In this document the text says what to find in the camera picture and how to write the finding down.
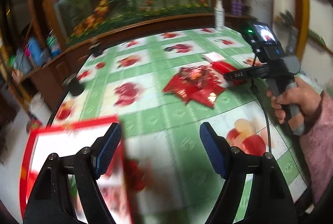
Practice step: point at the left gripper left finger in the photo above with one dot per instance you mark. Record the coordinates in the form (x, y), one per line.
(50, 200)

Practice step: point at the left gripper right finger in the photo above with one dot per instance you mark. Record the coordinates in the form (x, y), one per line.
(270, 199)

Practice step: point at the large red snack packet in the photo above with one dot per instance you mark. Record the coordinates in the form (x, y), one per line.
(221, 68)

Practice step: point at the pink sleeve forearm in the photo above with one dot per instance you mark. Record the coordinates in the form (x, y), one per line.
(317, 149)

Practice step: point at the person right hand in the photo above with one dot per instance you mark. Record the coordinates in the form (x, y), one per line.
(303, 95)

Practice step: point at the red white tray box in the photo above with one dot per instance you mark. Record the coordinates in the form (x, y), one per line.
(67, 140)

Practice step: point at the purple bottles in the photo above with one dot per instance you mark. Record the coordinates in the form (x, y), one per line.
(237, 7)

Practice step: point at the red snack packet pile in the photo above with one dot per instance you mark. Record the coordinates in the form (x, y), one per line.
(197, 83)

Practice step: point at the white spray bottle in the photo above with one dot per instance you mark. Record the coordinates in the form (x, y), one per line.
(219, 16)

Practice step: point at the black cup on table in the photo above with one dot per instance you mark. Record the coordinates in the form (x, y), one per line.
(72, 84)

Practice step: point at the blue thermos jug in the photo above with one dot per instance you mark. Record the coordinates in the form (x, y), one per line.
(35, 51)

